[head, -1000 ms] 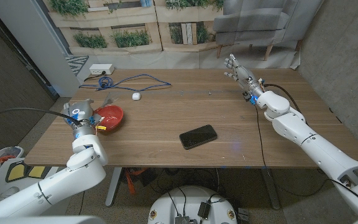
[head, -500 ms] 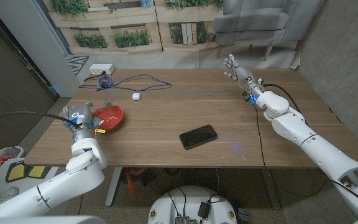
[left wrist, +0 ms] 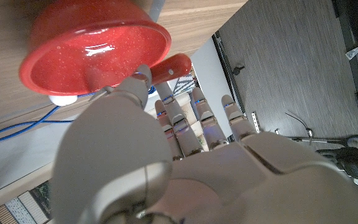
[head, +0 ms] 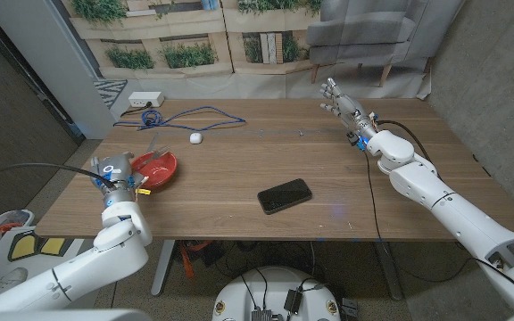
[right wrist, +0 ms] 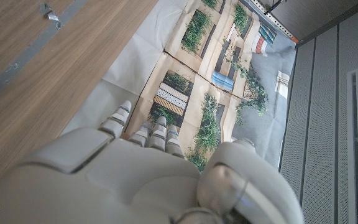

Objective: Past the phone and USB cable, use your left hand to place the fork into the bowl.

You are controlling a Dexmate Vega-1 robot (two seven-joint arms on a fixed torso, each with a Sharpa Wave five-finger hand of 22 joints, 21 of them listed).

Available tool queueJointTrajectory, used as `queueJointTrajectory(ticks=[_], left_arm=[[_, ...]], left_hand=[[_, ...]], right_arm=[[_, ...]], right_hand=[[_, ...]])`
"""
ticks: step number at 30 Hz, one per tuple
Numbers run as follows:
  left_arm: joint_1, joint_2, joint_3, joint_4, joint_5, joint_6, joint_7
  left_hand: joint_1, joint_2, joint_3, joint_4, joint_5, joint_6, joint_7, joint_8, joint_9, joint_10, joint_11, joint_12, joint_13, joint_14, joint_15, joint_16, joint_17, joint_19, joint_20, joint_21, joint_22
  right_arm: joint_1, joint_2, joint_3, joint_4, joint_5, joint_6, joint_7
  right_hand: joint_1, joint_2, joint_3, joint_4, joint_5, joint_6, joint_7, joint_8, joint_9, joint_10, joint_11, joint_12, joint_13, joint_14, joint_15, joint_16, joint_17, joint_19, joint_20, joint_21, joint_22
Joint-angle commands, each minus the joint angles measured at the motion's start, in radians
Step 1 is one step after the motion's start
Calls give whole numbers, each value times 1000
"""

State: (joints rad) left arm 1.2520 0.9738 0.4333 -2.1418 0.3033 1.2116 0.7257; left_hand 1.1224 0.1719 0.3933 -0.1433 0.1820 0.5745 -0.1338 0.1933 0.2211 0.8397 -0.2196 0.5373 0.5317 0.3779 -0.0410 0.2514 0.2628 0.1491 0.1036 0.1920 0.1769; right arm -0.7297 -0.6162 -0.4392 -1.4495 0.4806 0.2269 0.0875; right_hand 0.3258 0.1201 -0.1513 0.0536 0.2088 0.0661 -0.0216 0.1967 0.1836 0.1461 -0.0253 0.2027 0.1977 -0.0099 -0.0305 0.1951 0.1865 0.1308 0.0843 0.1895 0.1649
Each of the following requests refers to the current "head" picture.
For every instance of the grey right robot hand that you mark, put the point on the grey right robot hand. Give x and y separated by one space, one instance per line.
348 111

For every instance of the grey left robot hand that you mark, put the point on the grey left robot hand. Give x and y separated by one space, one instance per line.
114 171

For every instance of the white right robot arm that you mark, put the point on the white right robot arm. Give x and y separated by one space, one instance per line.
453 209

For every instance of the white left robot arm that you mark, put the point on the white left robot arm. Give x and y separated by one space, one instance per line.
83 272

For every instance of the red bowl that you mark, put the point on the red bowl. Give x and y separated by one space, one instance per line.
161 171

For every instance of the white power strip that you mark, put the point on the white power strip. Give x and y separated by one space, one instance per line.
145 99

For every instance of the small white earbud case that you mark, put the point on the small white earbud case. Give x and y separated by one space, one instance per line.
196 138

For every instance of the black smartphone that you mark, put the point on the black smartphone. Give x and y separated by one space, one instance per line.
284 196

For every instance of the white table leg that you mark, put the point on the white table leg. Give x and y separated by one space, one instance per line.
163 267

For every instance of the white bin with orange item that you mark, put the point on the white bin with orange item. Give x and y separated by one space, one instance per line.
9 218

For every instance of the printed garden backdrop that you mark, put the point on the printed garden backdrop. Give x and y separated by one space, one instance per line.
194 80

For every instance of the white sneaker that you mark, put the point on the white sneaker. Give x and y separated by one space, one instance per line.
0 285

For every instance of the grey table leg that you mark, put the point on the grey table leg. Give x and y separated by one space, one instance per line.
391 276

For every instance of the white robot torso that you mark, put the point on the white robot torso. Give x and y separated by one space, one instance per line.
275 285

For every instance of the black power adapter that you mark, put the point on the black power adapter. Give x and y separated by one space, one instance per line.
292 301

